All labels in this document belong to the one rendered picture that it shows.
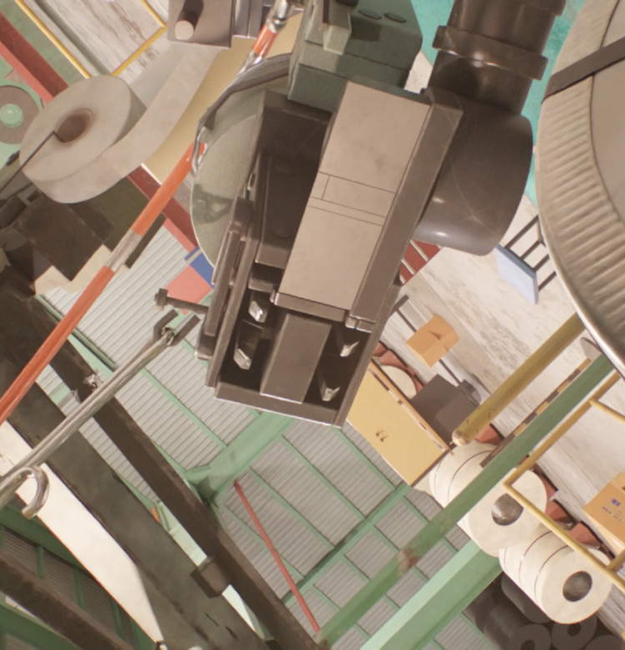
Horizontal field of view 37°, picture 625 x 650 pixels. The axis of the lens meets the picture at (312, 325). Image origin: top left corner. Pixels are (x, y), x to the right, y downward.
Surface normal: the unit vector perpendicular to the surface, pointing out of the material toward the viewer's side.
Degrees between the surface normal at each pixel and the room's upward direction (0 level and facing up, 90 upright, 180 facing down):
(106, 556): 50
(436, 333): 90
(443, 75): 56
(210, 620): 140
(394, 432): 90
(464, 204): 68
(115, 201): 125
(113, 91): 90
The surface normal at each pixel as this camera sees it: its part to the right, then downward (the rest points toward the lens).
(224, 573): 0.53, -0.29
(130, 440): -0.59, 0.55
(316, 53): 0.00, 0.56
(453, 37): -0.76, -0.01
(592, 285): -0.64, -0.65
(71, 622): 0.32, 0.27
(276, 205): 0.29, -0.79
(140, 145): 0.53, 0.55
